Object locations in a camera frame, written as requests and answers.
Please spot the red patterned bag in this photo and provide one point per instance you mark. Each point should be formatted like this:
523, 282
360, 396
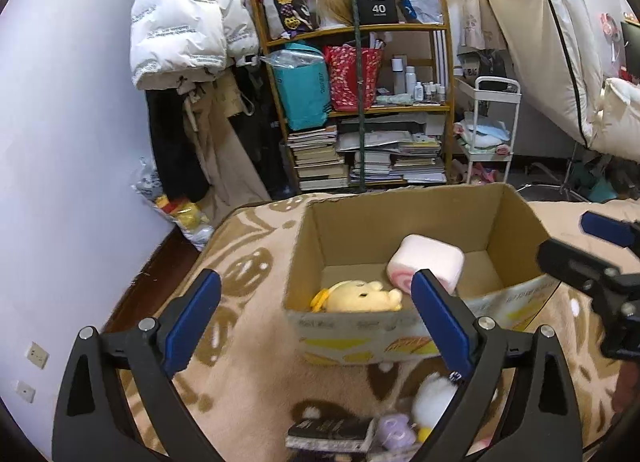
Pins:
350, 77

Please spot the pink slippers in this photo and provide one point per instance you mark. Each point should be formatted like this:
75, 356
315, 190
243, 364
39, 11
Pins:
480, 174

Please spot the white pillow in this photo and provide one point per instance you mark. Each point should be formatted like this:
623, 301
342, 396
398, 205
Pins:
620, 112

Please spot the white fluffy plush toy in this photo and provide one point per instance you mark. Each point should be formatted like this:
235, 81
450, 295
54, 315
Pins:
432, 402

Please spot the purple toy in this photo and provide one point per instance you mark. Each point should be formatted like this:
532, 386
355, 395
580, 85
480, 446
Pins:
395, 429

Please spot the green pole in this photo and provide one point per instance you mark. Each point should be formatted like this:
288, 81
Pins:
358, 92

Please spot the patterned tote bag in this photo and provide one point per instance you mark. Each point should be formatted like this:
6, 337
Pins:
287, 2

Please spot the white trolley cart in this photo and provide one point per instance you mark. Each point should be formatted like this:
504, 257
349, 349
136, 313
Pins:
497, 79

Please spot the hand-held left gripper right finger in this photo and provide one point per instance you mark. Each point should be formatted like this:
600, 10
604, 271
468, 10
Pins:
440, 324

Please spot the wooden shelf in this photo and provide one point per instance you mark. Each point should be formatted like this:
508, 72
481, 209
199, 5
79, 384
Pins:
350, 30

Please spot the dark hanging garment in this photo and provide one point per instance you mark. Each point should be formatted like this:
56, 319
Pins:
255, 142

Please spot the dark paper bag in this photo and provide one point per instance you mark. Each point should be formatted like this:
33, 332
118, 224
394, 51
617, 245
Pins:
480, 64

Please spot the white wall socket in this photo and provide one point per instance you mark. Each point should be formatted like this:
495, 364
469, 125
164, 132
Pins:
37, 354
25, 392

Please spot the black box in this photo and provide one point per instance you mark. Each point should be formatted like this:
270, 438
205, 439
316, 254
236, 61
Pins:
377, 4

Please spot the white quilted mattress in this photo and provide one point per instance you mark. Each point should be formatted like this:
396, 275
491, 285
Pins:
530, 17

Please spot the plastic bag of yellow toys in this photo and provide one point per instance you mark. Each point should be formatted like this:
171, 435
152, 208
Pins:
185, 212

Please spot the beige coat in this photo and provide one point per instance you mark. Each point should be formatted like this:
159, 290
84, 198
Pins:
220, 162

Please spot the folded cloths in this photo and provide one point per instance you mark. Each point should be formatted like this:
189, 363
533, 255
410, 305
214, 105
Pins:
480, 134

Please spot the black book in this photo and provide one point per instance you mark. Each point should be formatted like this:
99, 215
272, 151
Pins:
325, 429

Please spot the yellow plush toy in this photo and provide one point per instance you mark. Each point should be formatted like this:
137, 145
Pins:
355, 297

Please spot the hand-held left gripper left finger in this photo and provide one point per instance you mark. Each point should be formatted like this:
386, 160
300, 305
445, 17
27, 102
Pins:
195, 324

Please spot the black coat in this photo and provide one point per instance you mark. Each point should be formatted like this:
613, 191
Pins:
170, 152

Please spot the pink and white plush cube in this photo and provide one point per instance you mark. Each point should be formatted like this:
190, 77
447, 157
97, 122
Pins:
430, 257

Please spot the pile of papers and magazines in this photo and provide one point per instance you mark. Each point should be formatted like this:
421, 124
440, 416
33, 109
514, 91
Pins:
400, 152

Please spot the white puffer jacket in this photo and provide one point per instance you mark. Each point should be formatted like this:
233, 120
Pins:
185, 17

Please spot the beige and brown printed blanket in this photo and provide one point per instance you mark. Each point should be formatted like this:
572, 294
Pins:
250, 392

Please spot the group of cosmetic bottles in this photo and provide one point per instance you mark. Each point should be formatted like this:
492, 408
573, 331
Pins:
411, 79

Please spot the printed cardboard box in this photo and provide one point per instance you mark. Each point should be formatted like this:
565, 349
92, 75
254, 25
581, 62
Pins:
330, 227

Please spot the teal bag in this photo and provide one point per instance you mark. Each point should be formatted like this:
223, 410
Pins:
300, 92

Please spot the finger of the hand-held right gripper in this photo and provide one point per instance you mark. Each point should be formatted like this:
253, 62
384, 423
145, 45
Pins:
570, 262
607, 230

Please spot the stack of books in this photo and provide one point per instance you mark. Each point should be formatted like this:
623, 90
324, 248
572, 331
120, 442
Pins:
320, 162

